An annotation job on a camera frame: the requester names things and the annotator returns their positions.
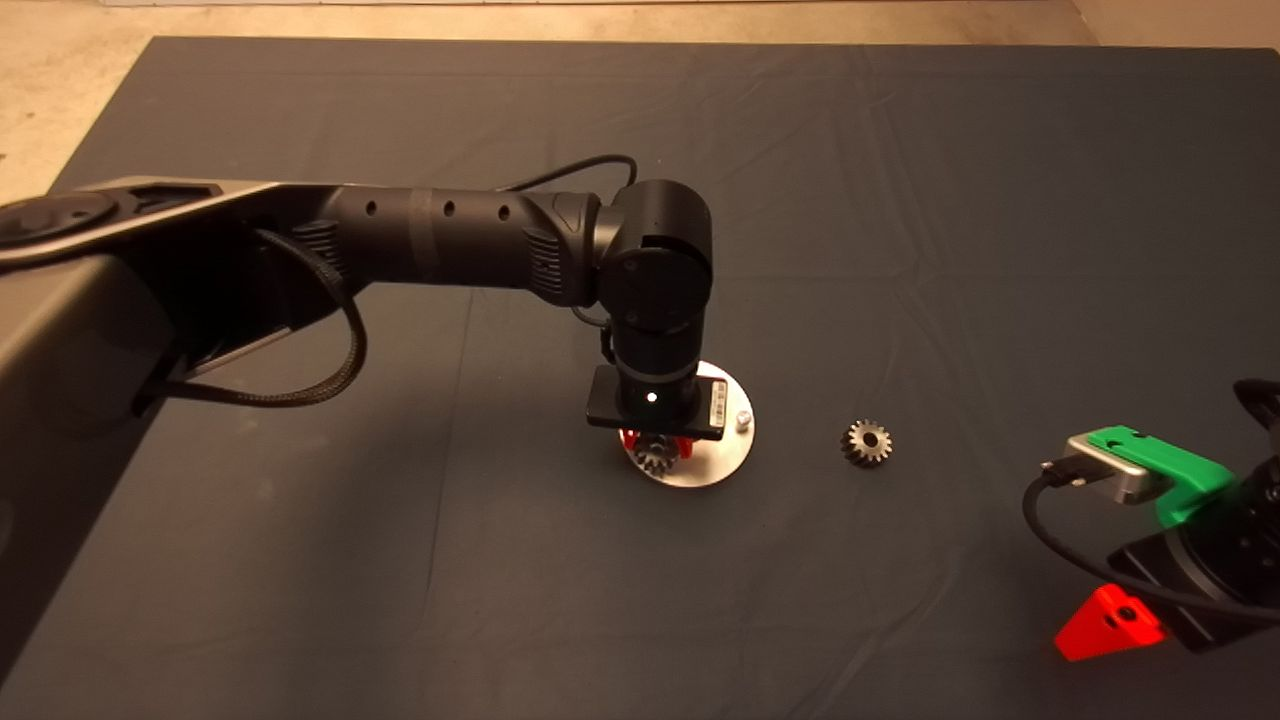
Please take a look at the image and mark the dark grey table cloth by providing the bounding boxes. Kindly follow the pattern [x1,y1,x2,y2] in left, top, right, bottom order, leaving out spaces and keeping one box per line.
[0,35,1280,720]

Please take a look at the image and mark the left wrist thin black cable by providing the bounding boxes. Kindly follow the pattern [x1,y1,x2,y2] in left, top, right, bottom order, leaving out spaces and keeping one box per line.
[500,153,639,363]

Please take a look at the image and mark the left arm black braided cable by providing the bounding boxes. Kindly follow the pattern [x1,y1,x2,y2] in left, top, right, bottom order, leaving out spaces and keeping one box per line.
[135,228,369,409]

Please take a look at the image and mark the wrist thin black cable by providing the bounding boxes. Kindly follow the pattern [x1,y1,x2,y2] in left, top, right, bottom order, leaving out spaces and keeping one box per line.
[500,153,639,363]
[1022,465,1280,616]

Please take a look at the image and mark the right wrist green camera mount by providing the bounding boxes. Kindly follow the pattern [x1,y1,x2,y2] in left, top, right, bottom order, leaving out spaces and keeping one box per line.
[1090,425,1236,528]

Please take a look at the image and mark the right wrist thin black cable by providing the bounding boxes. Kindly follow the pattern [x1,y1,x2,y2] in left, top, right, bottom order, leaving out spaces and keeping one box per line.
[1022,465,1280,616]

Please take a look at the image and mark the small steel planetary gear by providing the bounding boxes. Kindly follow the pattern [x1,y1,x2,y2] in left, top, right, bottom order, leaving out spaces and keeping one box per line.
[634,435,681,477]
[842,420,894,469]

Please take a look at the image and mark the round metal carrier plate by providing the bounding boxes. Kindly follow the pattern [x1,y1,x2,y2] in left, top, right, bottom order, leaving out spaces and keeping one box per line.
[622,362,758,489]

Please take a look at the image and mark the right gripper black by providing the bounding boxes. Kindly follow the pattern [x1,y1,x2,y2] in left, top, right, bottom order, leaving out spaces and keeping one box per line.
[1055,530,1280,663]

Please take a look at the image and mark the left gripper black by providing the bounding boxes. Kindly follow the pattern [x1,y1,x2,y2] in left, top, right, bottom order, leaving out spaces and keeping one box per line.
[586,365,728,461]

